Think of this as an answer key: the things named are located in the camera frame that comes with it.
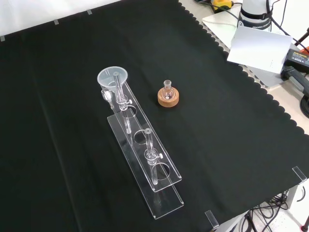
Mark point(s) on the clear acrylic funnel stand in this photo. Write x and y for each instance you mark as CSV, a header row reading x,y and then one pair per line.
x,y
157,169

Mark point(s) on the clear plastic funnel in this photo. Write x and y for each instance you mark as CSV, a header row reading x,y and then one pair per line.
x,y
108,78

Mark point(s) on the small round-bottom glass flask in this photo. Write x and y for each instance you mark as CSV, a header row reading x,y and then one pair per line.
x,y
167,93

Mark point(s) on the black scalloped bench cloth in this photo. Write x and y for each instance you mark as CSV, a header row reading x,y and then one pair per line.
x,y
217,125

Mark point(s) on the grey tape piece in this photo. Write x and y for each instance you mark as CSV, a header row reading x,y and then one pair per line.
x,y
56,22
89,11
2,38

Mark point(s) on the white card sheet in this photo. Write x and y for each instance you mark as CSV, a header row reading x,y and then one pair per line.
x,y
260,48

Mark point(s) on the yellow stop button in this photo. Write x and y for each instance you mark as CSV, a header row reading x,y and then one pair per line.
x,y
220,3

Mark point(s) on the black clamp tool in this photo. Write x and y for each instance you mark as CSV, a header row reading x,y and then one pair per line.
x,y
297,78

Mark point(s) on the black power adapter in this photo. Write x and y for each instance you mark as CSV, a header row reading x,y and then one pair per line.
x,y
298,59

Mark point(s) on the black tripod leg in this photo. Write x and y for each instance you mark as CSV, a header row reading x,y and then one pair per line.
x,y
301,38

